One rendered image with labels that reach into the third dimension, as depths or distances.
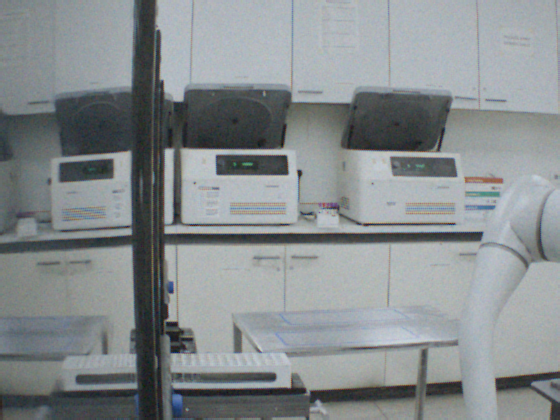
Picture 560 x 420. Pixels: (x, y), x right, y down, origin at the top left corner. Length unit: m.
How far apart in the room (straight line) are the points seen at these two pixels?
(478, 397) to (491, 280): 0.20
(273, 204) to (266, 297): 0.44
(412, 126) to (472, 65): 0.48
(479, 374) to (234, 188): 2.70
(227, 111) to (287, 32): 0.51
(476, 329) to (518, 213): 0.22
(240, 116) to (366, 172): 0.71
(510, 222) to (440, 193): 2.70
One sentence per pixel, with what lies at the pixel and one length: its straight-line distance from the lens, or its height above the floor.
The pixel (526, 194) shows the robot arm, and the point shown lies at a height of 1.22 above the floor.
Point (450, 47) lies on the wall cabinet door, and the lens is 4.50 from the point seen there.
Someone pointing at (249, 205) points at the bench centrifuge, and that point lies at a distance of 3.98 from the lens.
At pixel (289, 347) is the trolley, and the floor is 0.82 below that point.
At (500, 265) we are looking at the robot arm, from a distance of 1.44.
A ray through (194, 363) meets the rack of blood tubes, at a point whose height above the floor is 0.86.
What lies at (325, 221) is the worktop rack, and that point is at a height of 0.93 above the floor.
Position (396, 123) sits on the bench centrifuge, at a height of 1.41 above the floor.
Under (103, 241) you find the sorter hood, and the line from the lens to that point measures 0.16.
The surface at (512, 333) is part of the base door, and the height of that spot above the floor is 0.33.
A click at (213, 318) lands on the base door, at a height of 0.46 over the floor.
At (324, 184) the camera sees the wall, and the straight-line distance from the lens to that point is 4.65.
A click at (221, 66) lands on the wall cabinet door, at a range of 4.25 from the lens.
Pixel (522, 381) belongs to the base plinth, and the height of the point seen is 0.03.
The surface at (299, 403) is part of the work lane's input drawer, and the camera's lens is 1.68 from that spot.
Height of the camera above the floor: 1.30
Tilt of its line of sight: 5 degrees down
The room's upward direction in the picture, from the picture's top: 1 degrees clockwise
